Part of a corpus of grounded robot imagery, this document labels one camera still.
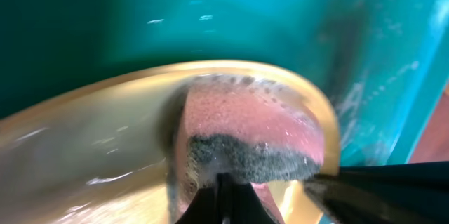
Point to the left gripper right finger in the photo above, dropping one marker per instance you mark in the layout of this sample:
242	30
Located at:
242	205

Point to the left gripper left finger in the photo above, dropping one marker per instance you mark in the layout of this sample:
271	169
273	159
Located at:
206	207

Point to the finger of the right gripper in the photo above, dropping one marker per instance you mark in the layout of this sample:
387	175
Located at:
430	174
357	201

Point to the green and pink sponge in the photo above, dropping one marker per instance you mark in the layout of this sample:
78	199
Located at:
239	127

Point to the yellow plate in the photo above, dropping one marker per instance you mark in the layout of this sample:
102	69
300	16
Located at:
104	153

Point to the teal plastic serving tray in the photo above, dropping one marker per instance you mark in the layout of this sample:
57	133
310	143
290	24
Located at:
381	63

